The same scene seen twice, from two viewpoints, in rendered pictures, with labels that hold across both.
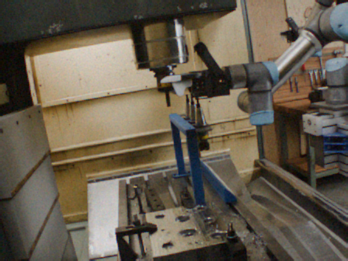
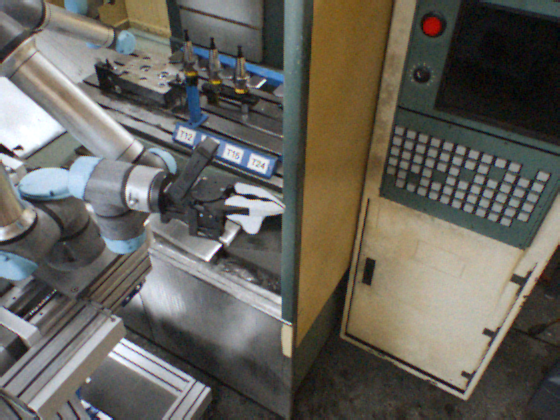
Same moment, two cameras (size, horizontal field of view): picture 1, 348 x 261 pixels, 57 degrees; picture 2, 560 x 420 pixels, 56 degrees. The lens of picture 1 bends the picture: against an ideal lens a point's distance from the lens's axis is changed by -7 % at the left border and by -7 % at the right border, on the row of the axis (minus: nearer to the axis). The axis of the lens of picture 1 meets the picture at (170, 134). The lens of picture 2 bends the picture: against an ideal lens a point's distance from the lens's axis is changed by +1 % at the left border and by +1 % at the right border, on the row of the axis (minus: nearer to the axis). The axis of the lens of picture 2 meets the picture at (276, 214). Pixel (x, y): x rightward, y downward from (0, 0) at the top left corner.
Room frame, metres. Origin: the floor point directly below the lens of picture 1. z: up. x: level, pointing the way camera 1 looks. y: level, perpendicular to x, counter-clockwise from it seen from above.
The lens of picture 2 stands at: (2.58, -1.29, 2.15)
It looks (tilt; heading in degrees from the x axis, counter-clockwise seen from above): 45 degrees down; 127
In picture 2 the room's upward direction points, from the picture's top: straight up
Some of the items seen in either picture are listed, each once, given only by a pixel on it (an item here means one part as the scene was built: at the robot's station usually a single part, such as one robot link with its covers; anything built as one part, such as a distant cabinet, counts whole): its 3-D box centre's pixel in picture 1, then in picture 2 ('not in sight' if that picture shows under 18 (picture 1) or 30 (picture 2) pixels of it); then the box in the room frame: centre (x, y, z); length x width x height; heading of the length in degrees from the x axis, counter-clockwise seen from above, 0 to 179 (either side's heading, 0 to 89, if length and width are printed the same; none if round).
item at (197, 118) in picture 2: (196, 173); (192, 90); (1.25, -0.07, 1.05); 0.10 x 0.05 x 0.30; 96
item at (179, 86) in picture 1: (178, 85); not in sight; (0.95, -0.04, 1.41); 0.09 x 0.03 x 0.06; 121
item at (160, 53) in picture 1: (159, 46); not in sight; (0.99, -0.01, 1.53); 0.16 x 0.16 x 0.12
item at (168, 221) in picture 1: (186, 232); (155, 76); (0.95, 0.00, 0.97); 0.29 x 0.23 x 0.05; 6
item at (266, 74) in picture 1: (259, 75); (83, 2); (1.02, -0.29, 1.40); 0.11 x 0.08 x 0.09; 96
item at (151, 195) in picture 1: (154, 204); (229, 97); (1.28, 0.11, 0.93); 0.26 x 0.05 x 0.06; 11
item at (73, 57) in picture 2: not in sight; (63, 82); (0.33, -0.08, 0.75); 0.89 x 0.67 x 0.26; 96
